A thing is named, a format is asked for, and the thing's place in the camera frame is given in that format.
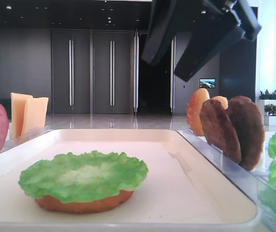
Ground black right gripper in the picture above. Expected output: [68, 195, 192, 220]
[141, 0, 261, 82]

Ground bread slice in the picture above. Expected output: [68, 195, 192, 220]
[212, 96, 228, 110]
[186, 88, 210, 136]
[34, 189, 135, 215]

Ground brown meat patty front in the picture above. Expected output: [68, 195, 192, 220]
[199, 99, 242, 163]

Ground brown meat patty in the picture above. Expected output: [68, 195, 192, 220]
[199, 99, 242, 163]
[227, 96, 265, 171]

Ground brown meat patty rear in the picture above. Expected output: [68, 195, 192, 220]
[227, 96, 265, 171]

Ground yellow cheese slice front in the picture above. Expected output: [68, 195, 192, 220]
[21, 97, 49, 135]

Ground yellow cheese slice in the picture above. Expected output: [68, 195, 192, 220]
[11, 93, 33, 138]
[21, 97, 49, 135]

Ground yellow cheese slice rear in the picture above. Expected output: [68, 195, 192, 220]
[11, 93, 33, 138]

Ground dark double doors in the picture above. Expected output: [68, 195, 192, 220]
[51, 30, 135, 114]

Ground white planter with plants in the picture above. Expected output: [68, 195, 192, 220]
[258, 89, 276, 126]

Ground cream plastic tray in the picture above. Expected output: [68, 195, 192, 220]
[0, 129, 261, 232]

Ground clear acrylic holder rack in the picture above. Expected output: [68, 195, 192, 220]
[179, 127, 276, 232]

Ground clear left holder rack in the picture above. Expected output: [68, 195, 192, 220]
[0, 126, 50, 153]

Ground small wall screen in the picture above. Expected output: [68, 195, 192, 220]
[199, 78, 216, 88]

